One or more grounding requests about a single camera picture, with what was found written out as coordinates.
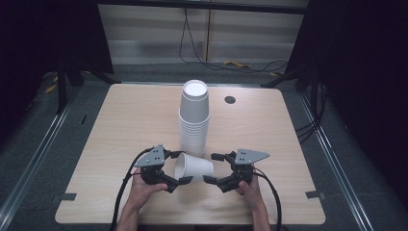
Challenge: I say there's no black hanging wall cable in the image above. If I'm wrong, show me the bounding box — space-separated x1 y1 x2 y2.
178 8 290 74

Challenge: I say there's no bundle of black floor cables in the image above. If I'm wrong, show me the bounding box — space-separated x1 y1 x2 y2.
294 83 329 144

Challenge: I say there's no black overhead crossbar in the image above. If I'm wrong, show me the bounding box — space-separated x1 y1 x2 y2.
97 0 309 14

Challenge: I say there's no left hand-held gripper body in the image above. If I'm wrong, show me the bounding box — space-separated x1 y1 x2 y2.
134 143 166 186

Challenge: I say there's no hand-held gripper black cable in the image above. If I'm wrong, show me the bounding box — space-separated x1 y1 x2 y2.
110 146 155 231
252 167 283 231

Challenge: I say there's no right hand-held gripper black cable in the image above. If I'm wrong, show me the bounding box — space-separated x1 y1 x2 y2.
252 167 283 231

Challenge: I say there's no person's right hand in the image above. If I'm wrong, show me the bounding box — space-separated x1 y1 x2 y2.
235 174 267 212

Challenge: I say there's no metal floor rail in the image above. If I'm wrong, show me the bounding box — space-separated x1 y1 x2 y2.
297 90 376 231
0 86 81 225

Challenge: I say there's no black metal stand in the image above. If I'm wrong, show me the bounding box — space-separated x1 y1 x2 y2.
56 61 121 115

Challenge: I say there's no black curtain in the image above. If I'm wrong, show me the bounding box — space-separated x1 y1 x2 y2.
0 0 115 142
285 0 408 200

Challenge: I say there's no single white paper cup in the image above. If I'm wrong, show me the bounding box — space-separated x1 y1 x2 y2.
174 152 215 184

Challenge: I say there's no left hand-held gripper black cable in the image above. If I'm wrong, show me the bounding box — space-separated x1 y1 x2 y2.
110 146 155 231

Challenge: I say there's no grey tape strip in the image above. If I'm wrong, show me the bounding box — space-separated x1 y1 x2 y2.
305 190 326 200
52 192 78 202

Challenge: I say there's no stack of white paper cups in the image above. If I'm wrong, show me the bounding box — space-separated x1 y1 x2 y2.
178 79 211 159

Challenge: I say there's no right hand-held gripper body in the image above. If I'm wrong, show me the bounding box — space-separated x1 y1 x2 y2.
234 148 270 182

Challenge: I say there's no person's left hand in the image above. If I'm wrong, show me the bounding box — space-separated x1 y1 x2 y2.
129 168 161 211

